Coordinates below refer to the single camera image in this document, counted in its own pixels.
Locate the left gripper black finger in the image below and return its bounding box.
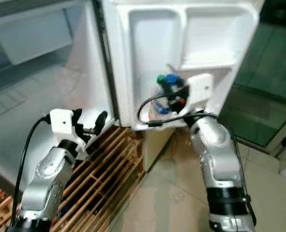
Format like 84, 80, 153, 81
93, 110, 109, 134

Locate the blue cap plastic bottle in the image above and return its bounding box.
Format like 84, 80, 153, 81
165, 73, 180, 87

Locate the white fridge door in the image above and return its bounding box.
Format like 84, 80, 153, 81
102, 0, 267, 131

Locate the grey mini fridge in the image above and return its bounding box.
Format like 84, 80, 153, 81
0, 0, 117, 195

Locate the green cap plastic bottle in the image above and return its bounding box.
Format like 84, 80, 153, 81
149, 74, 172, 121

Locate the wooden slatted rack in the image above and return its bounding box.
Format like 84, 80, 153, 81
0, 125, 146, 232

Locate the beige cabinet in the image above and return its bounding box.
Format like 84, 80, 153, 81
142, 128, 168, 173

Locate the dark glass door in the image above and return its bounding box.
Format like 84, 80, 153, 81
218, 10, 286, 156

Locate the white freezer compartment flap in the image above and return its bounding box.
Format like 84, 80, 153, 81
0, 7, 74, 66

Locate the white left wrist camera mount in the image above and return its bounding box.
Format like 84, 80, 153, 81
49, 108, 83, 146

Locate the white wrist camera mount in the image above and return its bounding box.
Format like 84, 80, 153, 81
185, 72, 215, 115
49, 108, 83, 146

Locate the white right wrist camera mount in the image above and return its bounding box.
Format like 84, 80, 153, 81
185, 72, 215, 115

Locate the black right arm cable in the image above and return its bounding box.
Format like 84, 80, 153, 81
136, 92, 219, 128

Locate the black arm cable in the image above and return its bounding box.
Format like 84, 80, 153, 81
136, 92, 219, 128
11, 116, 52, 228

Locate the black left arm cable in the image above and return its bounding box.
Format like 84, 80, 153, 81
11, 116, 52, 228

